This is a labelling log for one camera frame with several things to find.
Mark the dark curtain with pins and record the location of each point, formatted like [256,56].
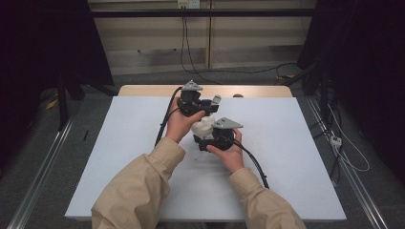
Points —
[366,63]
[38,47]

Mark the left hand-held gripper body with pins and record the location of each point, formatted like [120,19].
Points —
[190,101]

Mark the black metal stand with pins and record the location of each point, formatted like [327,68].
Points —
[62,101]

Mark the person's left hand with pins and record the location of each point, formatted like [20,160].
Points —
[180,125]

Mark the yellow floor tape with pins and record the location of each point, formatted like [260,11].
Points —
[52,104]

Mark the wooden table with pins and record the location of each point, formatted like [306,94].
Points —
[153,90]

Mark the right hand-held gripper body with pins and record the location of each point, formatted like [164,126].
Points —
[223,133]

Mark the white wall socket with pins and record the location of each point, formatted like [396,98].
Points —
[188,4]

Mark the white table cover sheet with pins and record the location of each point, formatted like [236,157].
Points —
[280,152]

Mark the white power strip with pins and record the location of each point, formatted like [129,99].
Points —
[335,141]

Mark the black horizontal bar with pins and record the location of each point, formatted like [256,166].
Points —
[203,13]

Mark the aluminium floor rail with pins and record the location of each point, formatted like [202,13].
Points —
[350,171]
[41,171]

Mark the person's right hand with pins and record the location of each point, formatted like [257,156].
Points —
[230,156]

